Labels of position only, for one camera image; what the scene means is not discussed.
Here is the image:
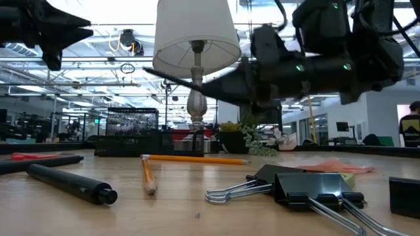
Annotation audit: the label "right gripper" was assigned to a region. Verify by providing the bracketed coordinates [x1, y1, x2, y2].
[142, 56, 311, 108]

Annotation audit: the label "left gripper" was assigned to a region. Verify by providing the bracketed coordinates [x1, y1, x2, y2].
[0, 0, 95, 71]

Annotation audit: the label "black metal binder clip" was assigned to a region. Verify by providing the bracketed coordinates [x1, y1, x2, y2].
[204, 164, 306, 205]
[274, 172, 411, 236]

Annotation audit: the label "pink sticky note pad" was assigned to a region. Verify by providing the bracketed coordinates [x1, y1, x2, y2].
[278, 156, 375, 175]

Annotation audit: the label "red handled scissors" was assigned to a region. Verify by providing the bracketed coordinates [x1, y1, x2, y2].
[10, 151, 77, 162]

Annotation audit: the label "black pointed pen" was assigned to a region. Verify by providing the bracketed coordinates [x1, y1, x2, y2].
[0, 155, 85, 176]

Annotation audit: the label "small yellow-green pad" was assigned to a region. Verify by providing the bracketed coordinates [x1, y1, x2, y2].
[339, 172, 356, 189]

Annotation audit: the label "thick black marker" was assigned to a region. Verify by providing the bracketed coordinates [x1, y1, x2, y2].
[26, 163, 119, 206]

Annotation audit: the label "black box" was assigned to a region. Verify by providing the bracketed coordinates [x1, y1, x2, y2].
[388, 176, 420, 220]

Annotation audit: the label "black mesh desk organizer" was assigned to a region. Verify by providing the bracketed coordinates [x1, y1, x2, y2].
[94, 107, 205, 157]

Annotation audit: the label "potted succulent plant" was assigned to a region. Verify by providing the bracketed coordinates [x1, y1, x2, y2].
[217, 114, 280, 158]

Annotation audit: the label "white shade table lamp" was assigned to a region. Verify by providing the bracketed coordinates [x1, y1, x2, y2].
[152, 0, 242, 154]

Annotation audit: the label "person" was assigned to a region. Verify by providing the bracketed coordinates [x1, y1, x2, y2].
[398, 100, 420, 148]

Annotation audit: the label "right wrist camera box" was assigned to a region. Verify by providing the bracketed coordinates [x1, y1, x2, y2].
[251, 25, 286, 65]

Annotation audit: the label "black ceiling cable reel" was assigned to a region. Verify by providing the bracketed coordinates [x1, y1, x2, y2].
[118, 28, 146, 57]

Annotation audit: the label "yellow hanging power cord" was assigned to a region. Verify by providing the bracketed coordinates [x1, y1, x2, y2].
[306, 94, 318, 144]

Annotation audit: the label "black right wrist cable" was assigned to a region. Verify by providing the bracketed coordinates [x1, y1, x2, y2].
[274, 0, 289, 33]

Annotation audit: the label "black aluminium table frame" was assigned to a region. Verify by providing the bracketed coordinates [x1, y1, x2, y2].
[0, 141, 420, 159]

